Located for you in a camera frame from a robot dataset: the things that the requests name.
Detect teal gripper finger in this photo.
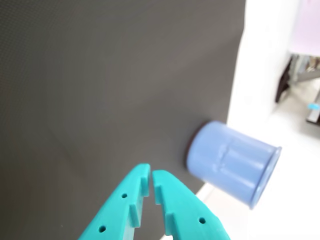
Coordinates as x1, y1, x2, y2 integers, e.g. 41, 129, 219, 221
151, 169, 232, 240
77, 163, 152, 240

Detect dark grey woven mat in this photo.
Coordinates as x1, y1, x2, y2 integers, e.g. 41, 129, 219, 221
0, 0, 247, 240

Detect black furniture piece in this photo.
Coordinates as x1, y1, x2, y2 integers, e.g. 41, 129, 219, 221
274, 56, 294, 103

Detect pale pink sheet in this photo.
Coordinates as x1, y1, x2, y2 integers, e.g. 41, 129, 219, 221
289, 0, 320, 57

